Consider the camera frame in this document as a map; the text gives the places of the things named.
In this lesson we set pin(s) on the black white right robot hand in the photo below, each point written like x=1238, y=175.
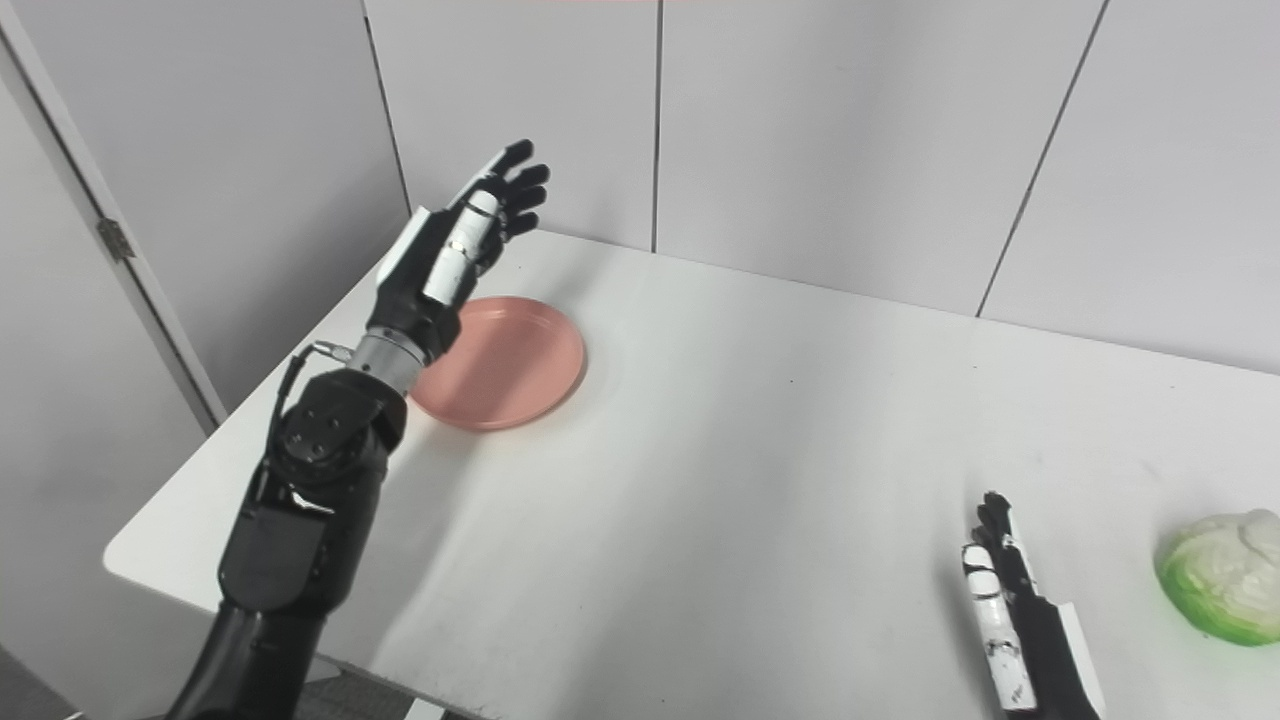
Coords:
x=1040, y=640

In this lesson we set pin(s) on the grey door hinge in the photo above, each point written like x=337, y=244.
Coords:
x=116, y=240

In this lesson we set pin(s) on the pink round plate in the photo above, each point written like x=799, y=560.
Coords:
x=510, y=365

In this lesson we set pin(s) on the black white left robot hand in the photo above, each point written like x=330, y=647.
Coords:
x=420, y=295

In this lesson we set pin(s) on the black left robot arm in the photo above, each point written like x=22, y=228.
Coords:
x=300, y=520

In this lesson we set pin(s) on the green white cabbage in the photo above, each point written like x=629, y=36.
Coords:
x=1225, y=580

